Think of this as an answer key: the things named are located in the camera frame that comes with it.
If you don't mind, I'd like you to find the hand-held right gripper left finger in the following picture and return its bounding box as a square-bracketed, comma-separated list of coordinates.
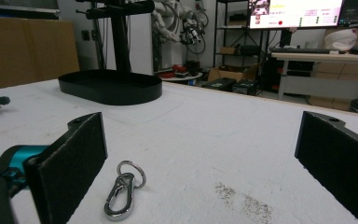
[22, 111, 108, 224]

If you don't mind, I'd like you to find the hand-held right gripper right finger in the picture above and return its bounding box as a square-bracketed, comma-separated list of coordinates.
[294, 110, 358, 224]

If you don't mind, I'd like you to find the silver carabiner clip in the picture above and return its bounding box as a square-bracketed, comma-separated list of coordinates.
[103, 172, 137, 222]

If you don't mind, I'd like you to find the silver key ring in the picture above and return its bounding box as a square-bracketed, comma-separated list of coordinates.
[116, 160, 147, 189]

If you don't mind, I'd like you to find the black stand with oval base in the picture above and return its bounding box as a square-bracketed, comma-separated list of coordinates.
[58, 0, 163, 106]

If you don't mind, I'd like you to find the white desk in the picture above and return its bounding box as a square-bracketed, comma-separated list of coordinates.
[269, 50, 358, 101]

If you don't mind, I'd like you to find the black keyboard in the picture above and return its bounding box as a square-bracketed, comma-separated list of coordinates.
[268, 46, 339, 55]

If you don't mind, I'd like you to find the white helmet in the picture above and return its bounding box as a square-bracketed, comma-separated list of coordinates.
[324, 28, 358, 52]

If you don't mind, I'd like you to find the brown cardboard panel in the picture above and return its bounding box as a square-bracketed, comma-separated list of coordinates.
[0, 16, 80, 91]

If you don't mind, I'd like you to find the open cardboard box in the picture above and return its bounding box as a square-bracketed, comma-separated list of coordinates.
[207, 63, 260, 84]

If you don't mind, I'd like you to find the black case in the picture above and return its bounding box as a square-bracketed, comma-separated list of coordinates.
[202, 77, 238, 92]

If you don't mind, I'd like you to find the round white side table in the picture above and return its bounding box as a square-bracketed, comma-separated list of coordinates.
[154, 63, 204, 86]

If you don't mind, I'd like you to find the bright computer monitor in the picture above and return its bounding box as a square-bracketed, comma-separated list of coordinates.
[247, 0, 345, 30]

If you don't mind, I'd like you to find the black shelf rack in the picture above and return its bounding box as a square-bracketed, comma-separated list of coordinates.
[213, 0, 273, 68]

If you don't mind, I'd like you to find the white robot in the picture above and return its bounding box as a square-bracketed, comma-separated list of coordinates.
[151, 0, 210, 56]

